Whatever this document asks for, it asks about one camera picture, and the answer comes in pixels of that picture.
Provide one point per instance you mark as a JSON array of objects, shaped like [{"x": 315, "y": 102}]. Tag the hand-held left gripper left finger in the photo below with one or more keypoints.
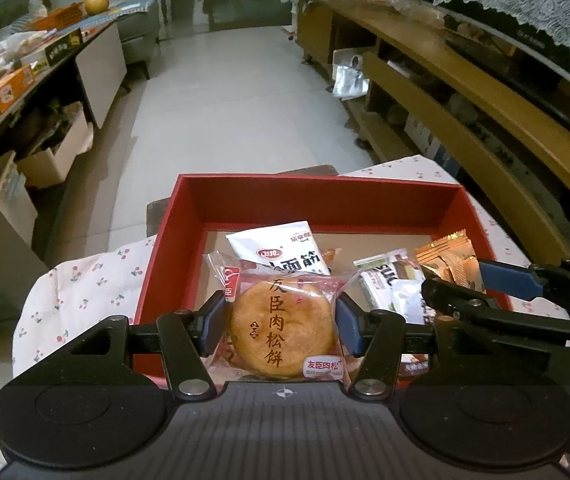
[{"x": 212, "y": 322}]

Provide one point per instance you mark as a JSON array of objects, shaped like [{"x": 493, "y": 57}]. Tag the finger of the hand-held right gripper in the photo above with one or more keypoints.
[
  {"x": 510, "y": 277},
  {"x": 445, "y": 295}
]

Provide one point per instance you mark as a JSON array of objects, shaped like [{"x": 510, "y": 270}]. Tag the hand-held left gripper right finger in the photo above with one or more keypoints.
[{"x": 350, "y": 325}]

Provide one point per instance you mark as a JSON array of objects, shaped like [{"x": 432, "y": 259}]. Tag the gold snack packet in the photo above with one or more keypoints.
[{"x": 450, "y": 260}]

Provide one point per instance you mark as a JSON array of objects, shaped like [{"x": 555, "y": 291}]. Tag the black white striped snack packet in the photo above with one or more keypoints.
[{"x": 380, "y": 280}]

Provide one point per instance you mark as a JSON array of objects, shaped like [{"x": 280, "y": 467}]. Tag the clear round pastry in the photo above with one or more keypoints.
[{"x": 280, "y": 320}]

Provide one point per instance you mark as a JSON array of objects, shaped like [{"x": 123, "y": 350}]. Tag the red cardboard box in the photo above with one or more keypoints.
[{"x": 315, "y": 205}]

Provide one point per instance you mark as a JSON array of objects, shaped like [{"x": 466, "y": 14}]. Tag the white packet black print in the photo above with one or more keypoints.
[{"x": 407, "y": 305}]

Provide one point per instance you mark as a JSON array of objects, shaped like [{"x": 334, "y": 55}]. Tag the cherry print tablecloth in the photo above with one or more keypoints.
[{"x": 90, "y": 280}]

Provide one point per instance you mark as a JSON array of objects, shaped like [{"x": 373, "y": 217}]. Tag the wooden television cabinet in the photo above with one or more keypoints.
[{"x": 465, "y": 110}]

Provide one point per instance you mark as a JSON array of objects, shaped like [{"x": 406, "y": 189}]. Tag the open cardboard box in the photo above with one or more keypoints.
[{"x": 57, "y": 155}]

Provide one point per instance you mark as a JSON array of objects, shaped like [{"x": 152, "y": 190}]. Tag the silver plastic bag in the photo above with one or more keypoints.
[{"x": 350, "y": 77}]

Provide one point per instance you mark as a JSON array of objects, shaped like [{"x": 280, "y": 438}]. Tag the black television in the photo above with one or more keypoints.
[{"x": 515, "y": 35}]

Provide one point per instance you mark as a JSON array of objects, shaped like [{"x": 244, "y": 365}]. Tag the white cabinet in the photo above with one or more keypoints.
[{"x": 102, "y": 70}]

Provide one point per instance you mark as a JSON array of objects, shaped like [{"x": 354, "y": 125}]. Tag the grey sofa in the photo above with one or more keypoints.
[{"x": 137, "y": 30}]

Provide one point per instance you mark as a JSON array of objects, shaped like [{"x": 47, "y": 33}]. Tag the long orange box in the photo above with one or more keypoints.
[{"x": 0, "y": 100}]

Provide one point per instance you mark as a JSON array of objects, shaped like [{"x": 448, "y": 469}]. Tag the black yellow box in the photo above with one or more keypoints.
[{"x": 65, "y": 46}]

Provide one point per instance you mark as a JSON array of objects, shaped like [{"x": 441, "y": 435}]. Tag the yellow pomelo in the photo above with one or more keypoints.
[{"x": 97, "y": 2}]

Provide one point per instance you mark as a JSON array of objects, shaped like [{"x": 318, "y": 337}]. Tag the orange tray box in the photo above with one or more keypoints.
[{"x": 60, "y": 17}]

